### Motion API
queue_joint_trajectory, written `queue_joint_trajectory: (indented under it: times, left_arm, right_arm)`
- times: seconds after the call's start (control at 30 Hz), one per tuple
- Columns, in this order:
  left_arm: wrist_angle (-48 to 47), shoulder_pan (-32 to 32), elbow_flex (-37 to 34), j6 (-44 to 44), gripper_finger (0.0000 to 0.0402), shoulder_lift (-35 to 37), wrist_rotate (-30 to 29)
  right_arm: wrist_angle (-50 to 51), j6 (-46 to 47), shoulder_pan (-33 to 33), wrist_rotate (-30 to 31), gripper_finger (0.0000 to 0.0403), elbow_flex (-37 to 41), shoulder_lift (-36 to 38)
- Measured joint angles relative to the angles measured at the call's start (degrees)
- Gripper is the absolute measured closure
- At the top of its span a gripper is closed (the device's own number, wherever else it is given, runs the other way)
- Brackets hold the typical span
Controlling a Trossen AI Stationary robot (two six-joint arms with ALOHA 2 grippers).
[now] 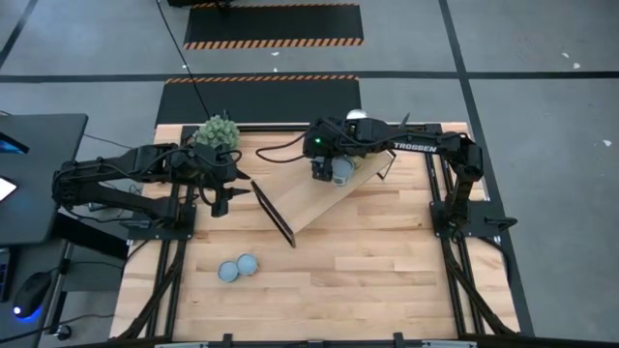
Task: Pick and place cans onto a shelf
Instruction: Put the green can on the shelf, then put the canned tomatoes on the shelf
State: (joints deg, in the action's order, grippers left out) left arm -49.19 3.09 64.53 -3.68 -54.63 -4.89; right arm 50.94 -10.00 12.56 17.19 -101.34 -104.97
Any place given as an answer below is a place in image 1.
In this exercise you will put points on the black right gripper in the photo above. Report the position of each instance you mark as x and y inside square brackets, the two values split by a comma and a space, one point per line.
[329, 140]

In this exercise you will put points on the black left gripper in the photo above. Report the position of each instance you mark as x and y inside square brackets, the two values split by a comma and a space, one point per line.
[208, 166]

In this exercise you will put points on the white mixed vegetables can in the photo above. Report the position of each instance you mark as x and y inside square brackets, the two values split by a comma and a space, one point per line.
[342, 169]

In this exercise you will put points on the yellow-green corn can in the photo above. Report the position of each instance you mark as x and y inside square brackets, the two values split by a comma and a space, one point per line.
[356, 114]

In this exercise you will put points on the white red tomato can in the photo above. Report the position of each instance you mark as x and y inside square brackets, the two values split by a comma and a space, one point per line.
[247, 264]

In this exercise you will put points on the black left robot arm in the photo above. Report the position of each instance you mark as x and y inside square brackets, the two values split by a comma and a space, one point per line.
[121, 166]

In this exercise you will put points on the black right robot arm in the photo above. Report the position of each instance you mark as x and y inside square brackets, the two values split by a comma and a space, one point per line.
[387, 133]

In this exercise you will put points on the green plant white pot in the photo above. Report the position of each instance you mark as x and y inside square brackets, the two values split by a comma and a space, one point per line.
[217, 130]

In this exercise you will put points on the small grey lid can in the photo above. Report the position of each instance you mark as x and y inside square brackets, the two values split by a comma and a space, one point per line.
[228, 271]

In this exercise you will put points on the black hazard striped floor mat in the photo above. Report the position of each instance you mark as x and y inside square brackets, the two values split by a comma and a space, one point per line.
[273, 24]
[261, 101]

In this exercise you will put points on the black desk stand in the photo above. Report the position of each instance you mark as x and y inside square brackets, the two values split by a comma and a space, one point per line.
[97, 237]

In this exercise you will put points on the black table edge clamp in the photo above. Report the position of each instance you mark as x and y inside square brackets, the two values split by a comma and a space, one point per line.
[227, 339]
[397, 339]

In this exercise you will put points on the black caster wheel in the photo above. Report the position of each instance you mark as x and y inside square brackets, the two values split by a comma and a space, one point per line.
[63, 332]

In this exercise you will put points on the dark screen device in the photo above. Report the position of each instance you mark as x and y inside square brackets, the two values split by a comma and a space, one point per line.
[9, 145]

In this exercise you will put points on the black mouse blue light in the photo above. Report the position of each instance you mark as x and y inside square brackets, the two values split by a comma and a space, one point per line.
[31, 292]

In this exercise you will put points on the lit white screen device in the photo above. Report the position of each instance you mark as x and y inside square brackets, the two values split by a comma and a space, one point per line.
[5, 188]

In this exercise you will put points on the dark keyboard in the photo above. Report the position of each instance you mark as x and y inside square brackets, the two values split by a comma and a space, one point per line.
[4, 275]

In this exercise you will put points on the wooden shelf black metal frame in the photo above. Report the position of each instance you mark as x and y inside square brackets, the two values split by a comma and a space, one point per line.
[295, 198]

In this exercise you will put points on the black aluminium table frame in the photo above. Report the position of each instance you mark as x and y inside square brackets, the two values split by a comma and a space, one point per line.
[271, 128]

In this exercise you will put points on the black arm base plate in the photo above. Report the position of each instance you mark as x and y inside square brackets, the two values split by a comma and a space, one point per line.
[483, 217]
[159, 234]

